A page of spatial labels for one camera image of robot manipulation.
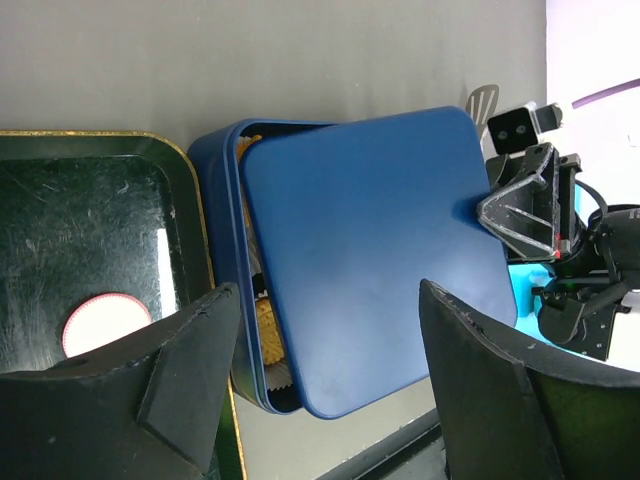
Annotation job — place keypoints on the pink round cookie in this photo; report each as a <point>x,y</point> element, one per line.
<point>101,320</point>

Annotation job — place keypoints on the blue cookie tin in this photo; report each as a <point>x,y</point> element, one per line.
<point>214,158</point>

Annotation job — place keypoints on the blue tin lid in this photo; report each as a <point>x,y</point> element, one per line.
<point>348,220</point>

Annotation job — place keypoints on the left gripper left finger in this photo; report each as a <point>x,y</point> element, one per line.
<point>146,406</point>

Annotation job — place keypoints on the orange round cookie bottom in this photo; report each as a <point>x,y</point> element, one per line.
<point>270,340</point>

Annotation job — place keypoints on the white paper cup bottom-left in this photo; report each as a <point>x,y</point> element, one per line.
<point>278,376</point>

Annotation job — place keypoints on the black cookie tray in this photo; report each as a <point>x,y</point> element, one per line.
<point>89,213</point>

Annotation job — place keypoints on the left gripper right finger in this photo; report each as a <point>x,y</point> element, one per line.
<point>513,407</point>

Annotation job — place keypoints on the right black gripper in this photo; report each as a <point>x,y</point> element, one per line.
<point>544,215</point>

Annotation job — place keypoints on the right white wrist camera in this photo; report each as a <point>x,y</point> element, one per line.
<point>513,131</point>

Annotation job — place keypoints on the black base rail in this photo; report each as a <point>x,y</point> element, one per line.
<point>415,451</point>

